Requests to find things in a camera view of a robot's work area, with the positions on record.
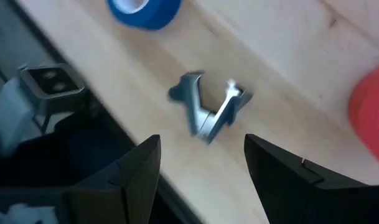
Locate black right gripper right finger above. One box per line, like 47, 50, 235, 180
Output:
244, 133, 379, 224

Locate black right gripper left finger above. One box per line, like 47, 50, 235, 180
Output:
67, 134, 162, 224

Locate silver black staple remover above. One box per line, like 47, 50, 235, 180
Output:
167, 70, 253, 146

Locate red tape roll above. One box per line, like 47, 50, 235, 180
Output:
348, 63, 379, 169

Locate blue tape roll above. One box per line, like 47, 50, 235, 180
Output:
106, 0, 182, 31

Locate white object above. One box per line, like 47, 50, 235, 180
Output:
0, 77, 34, 156

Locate grey metal bracket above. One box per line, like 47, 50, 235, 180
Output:
18, 63, 87, 108

